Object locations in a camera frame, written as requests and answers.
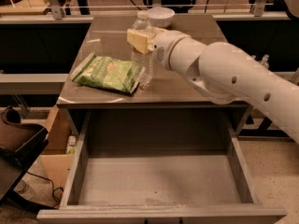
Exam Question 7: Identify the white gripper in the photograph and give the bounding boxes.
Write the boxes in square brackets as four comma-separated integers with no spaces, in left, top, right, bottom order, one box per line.
[127,27,190,70]

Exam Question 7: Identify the clear plastic water bottle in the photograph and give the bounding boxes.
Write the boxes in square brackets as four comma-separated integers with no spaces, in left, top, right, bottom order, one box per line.
[131,10,153,90]

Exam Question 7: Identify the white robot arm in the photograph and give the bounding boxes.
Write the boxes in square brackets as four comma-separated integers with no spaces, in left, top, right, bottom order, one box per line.
[127,29,299,143]

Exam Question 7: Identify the grey cabinet with top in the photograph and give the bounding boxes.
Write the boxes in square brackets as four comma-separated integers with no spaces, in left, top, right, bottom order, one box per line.
[56,14,262,138]

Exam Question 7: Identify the clear pump bottle right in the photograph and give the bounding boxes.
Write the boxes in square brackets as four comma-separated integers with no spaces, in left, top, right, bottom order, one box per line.
[261,54,269,69]

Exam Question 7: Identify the open grey top drawer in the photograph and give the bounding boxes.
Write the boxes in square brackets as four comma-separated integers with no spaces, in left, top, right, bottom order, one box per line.
[37,108,286,224]

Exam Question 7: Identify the white ceramic bowl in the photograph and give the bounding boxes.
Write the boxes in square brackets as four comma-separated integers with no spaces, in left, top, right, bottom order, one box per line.
[148,7,175,28]

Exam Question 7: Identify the green chip bag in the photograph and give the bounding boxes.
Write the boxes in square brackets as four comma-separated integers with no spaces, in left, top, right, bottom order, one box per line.
[70,53,145,93]

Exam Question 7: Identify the grey metal railing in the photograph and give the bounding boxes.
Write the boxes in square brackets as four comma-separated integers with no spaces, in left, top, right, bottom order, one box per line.
[0,0,291,25]

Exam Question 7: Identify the cardboard box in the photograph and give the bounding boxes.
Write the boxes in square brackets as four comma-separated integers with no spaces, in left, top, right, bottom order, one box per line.
[40,105,76,192]

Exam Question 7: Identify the dark chair with brown seat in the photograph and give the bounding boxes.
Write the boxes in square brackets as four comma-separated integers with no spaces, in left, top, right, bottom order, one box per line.
[0,106,50,213]

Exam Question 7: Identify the black cable on floor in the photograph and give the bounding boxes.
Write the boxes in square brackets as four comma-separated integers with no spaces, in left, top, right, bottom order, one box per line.
[26,171,65,209]

